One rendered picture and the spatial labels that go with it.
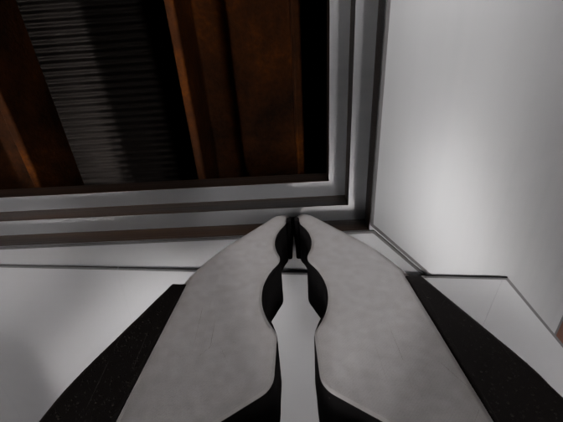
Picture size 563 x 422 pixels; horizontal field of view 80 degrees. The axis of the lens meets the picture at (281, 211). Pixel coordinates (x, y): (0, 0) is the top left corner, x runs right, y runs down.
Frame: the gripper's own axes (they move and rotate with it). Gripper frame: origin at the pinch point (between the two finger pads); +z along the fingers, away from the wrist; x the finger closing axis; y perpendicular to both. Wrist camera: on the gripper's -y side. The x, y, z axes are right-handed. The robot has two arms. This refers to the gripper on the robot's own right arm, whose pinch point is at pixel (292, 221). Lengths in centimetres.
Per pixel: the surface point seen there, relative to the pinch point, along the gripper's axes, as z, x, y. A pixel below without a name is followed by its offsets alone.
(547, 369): 0.6, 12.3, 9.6
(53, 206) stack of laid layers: 2.7, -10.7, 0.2
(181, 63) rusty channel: 12.6, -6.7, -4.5
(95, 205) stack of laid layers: 2.7, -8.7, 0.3
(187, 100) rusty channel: 12.6, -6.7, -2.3
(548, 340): 0.6, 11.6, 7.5
